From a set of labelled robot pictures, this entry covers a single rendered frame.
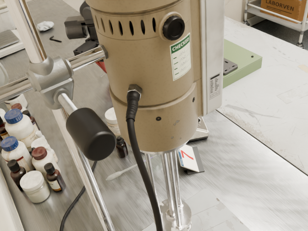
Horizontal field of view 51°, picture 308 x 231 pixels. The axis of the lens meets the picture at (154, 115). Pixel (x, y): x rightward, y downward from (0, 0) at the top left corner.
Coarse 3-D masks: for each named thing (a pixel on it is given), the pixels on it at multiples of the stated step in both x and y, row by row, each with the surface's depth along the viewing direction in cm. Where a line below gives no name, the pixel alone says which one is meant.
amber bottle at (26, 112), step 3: (24, 111) 99; (27, 111) 99; (24, 114) 98; (27, 114) 98; (30, 117) 100; (33, 117) 101; (33, 120) 100; (33, 123) 100; (36, 123) 102; (36, 126) 102; (36, 129) 102; (39, 129) 104
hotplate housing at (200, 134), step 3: (198, 129) 90; (201, 129) 90; (207, 129) 92; (195, 132) 90; (198, 132) 90; (201, 132) 90; (204, 132) 90; (207, 132) 91; (195, 135) 91; (198, 135) 91; (201, 135) 91; (204, 135) 91; (207, 135) 91; (192, 138) 91; (195, 138) 92; (198, 138) 92; (201, 138) 92; (189, 141) 92
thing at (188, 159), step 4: (180, 148) 86; (184, 148) 88; (188, 148) 89; (184, 152) 86; (188, 152) 87; (184, 156) 85; (188, 156) 86; (192, 156) 87; (184, 160) 83; (188, 160) 84; (192, 160) 86; (184, 164) 82; (188, 164) 83; (192, 164) 84; (192, 168) 83; (196, 168) 84
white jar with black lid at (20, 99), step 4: (16, 96) 110; (20, 96) 111; (8, 100) 110; (12, 100) 110; (16, 100) 110; (20, 100) 111; (24, 100) 113; (8, 104) 110; (12, 104) 110; (24, 104) 113; (8, 108) 112
